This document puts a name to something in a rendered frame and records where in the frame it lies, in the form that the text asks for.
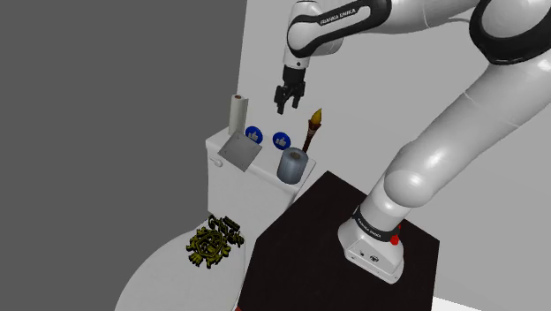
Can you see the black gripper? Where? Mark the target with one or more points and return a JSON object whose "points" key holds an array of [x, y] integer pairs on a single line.
{"points": [[293, 77]]}

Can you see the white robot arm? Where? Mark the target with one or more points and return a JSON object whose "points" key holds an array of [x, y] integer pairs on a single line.
{"points": [[452, 142]]}

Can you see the brown torch with yellow flame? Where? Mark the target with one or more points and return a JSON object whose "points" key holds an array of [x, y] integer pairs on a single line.
{"points": [[312, 129]]}

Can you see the blue thumbs-up badge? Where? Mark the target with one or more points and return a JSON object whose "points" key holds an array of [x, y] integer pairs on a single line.
{"points": [[281, 141], [254, 134]]}

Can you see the white paper towel roll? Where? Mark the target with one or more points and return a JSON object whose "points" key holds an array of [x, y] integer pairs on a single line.
{"points": [[237, 114]]}

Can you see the grey toilet paper roll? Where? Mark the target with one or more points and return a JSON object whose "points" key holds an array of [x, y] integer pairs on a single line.
{"points": [[292, 167]]}

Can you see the grey square plate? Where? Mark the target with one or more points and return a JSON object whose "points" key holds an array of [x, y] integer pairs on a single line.
{"points": [[240, 151]]}

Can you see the white toilet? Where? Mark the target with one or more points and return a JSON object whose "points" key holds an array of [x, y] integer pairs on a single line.
{"points": [[241, 189]]}

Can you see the dark robot stand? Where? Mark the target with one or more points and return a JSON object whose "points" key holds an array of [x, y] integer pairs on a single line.
{"points": [[310, 254]]}

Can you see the yellow and black ornate emblem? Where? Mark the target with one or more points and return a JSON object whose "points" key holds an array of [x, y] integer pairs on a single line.
{"points": [[213, 242]]}

